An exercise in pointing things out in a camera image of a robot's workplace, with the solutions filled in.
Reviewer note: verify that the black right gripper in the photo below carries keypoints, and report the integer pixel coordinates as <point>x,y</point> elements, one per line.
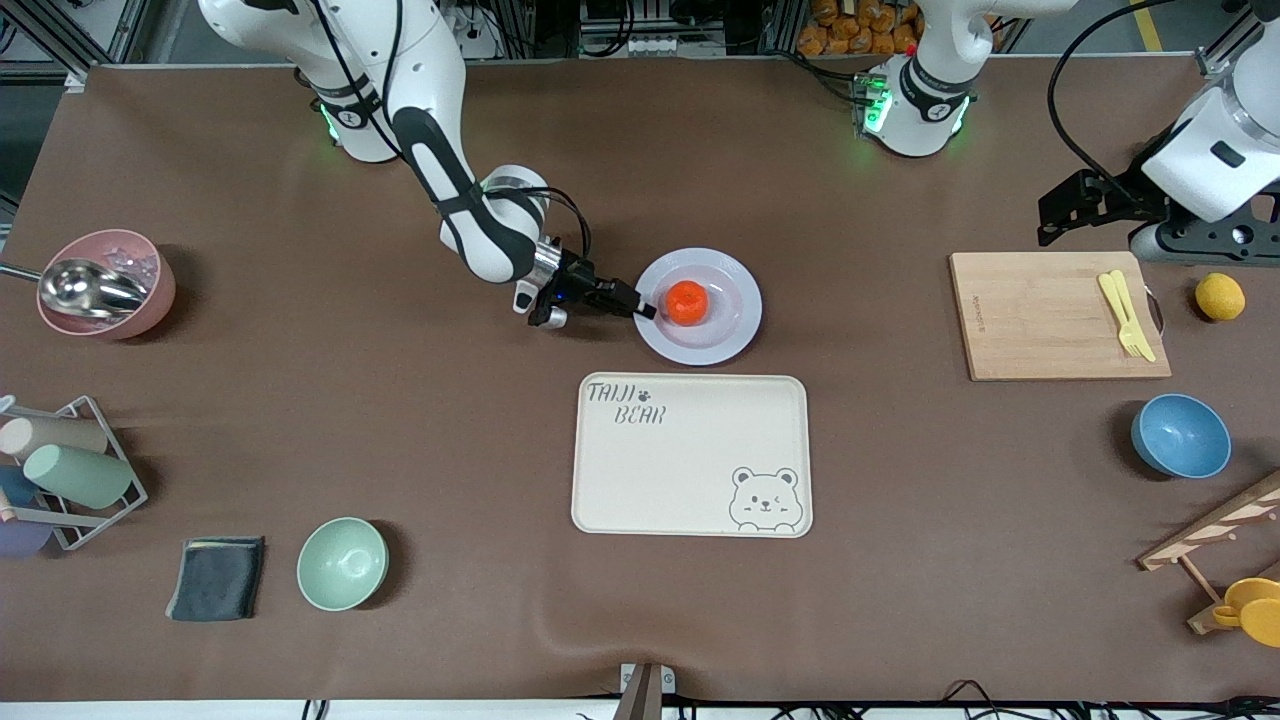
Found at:
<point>577,276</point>

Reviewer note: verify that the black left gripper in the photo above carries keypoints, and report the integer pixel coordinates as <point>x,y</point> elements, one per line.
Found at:
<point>1117,197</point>

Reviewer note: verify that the orange fruit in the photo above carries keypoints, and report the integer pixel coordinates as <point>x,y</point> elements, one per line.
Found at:
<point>686,303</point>

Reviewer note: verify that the white round plate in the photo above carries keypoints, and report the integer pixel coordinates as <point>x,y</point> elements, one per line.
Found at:
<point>730,330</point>

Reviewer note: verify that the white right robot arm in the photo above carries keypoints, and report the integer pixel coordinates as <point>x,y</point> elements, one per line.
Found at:
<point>440,180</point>

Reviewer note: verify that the yellow plastic fork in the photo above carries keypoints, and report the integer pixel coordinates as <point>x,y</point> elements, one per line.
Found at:
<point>1112,298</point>

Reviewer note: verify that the wooden cutting board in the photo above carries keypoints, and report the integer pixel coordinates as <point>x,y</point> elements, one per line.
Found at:
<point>1030,320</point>

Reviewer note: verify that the yellow plastic knife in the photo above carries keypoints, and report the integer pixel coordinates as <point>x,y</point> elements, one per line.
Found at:
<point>1135,315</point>

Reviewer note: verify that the yellow lemon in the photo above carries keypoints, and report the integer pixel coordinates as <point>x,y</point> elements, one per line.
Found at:
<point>1220,297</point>

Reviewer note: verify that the cream bear print tray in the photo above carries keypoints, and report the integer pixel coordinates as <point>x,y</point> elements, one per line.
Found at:
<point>690,470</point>

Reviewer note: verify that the long white power strip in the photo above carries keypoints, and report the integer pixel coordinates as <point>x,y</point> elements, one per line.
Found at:
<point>655,45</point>

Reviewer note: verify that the blue bowl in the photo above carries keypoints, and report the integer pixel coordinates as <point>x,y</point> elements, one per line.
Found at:
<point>1180,436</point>

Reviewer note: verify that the pile of orange toy food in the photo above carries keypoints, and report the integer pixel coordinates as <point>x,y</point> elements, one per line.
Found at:
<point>860,30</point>

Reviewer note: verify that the white power strip with plugs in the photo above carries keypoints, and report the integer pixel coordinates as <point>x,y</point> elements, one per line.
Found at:
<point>470,30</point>

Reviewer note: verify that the wooden drying rack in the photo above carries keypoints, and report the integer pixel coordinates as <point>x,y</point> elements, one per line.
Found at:
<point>1215,520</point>

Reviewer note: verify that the light green bowl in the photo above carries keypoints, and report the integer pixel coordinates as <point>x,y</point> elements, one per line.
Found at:
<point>342,564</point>

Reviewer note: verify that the yellow cup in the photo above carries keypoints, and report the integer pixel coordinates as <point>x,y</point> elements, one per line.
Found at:
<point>1258,612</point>

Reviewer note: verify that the pink bowl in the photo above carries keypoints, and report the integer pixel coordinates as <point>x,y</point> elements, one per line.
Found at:
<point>150,300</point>

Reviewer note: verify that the dark grey folded cloth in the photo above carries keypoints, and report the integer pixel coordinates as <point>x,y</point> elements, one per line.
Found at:
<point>216,580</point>

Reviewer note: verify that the metal scoop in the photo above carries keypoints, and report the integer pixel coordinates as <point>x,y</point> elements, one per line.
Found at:
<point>85,285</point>

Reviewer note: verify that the mint green cup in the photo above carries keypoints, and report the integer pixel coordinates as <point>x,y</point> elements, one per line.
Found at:
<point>80,476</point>

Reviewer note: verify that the beige cup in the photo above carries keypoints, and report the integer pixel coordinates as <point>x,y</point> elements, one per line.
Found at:
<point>60,436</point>

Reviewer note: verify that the blue cup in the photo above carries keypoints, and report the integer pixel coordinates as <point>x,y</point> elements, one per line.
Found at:
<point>14,486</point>

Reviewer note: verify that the purple cup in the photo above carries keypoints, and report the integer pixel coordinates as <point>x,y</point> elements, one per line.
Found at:
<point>20,540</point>

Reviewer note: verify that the grey camera stand bracket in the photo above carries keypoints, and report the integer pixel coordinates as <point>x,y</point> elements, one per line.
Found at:
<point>645,690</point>

